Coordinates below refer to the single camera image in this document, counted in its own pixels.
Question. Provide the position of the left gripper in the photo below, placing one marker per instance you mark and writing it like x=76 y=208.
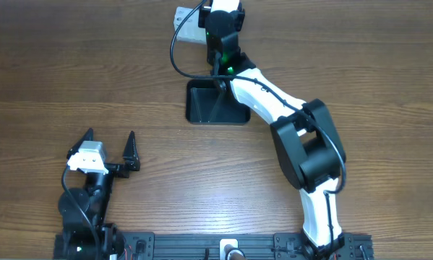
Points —
x=118 y=170

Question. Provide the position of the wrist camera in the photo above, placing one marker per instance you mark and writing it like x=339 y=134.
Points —
x=225 y=4
x=87 y=157

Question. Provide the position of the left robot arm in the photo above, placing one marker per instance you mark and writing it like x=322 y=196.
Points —
x=93 y=202

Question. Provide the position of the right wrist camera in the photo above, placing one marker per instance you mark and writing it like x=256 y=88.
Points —
x=225 y=4

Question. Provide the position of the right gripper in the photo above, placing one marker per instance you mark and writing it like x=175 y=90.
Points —
x=204 y=16

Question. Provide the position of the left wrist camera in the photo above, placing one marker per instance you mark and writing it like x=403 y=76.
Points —
x=87 y=157

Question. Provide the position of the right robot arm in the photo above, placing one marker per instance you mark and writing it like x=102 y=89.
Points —
x=310 y=155

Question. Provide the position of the mounting rail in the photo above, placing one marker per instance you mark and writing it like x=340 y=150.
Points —
x=187 y=245

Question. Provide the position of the black tray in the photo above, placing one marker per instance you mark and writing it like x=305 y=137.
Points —
x=234 y=115

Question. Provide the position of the clear test tube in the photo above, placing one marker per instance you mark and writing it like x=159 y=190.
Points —
x=216 y=107
x=196 y=104

